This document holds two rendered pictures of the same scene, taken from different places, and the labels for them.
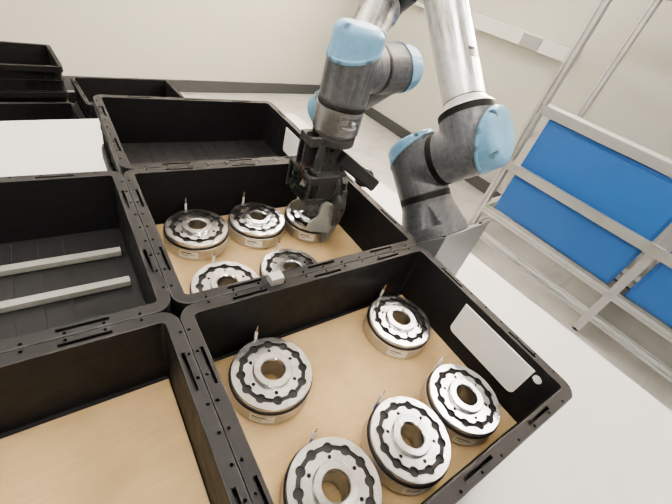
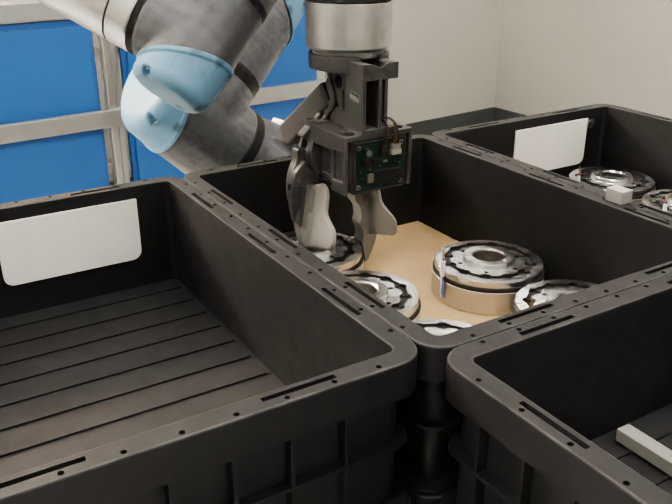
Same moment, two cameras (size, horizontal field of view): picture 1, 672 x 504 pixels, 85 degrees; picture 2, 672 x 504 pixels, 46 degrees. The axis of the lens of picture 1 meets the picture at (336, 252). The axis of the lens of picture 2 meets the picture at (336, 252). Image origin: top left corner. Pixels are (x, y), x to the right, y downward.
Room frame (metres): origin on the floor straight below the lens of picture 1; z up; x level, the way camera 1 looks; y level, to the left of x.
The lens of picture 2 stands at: (0.42, 0.76, 1.16)
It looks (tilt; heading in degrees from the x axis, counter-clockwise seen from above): 23 degrees down; 283
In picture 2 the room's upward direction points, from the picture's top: straight up
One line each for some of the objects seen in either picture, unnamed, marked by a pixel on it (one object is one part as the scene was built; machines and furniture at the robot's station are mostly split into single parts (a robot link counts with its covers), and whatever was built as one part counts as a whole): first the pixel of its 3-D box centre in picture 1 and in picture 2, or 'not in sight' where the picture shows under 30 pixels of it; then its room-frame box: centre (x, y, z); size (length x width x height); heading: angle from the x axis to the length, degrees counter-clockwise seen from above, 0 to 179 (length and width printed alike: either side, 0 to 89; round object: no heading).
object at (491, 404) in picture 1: (464, 397); (611, 180); (0.31, -0.23, 0.86); 0.10 x 0.10 x 0.01
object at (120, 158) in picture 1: (214, 131); (77, 300); (0.71, 0.32, 0.92); 0.40 x 0.30 x 0.02; 135
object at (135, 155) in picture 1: (213, 153); (86, 364); (0.71, 0.32, 0.87); 0.40 x 0.30 x 0.11; 135
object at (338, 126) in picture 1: (338, 120); (351, 27); (0.57, 0.06, 1.07); 0.08 x 0.08 x 0.05
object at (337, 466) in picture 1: (335, 486); not in sight; (0.15, -0.07, 0.86); 0.05 x 0.05 x 0.01
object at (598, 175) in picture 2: (465, 395); (611, 176); (0.31, -0.23, 0.86); 0.05 x 0.05 x 0.01
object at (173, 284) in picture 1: (276, 213); (426, 219); (0.49, 0.11, 0.92); 0.40 x 0.30 x 0.02; 135
